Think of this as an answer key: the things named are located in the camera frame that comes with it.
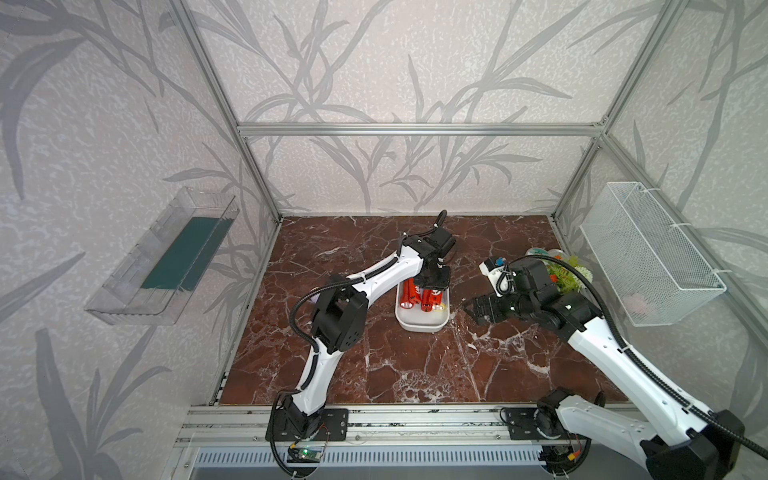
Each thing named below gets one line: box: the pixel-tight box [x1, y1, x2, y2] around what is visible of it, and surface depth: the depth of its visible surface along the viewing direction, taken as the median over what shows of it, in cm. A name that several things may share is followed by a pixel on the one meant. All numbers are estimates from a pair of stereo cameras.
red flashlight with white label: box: [421, 289, 442, 312], surface depth 90 cm
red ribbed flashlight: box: [399, 278, 417, 309], surface depth 94 cm
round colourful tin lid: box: [525, 247, 549, 256], surface depth 101 cm
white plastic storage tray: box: [395, 282, 450, 333], surface depth 93 cm
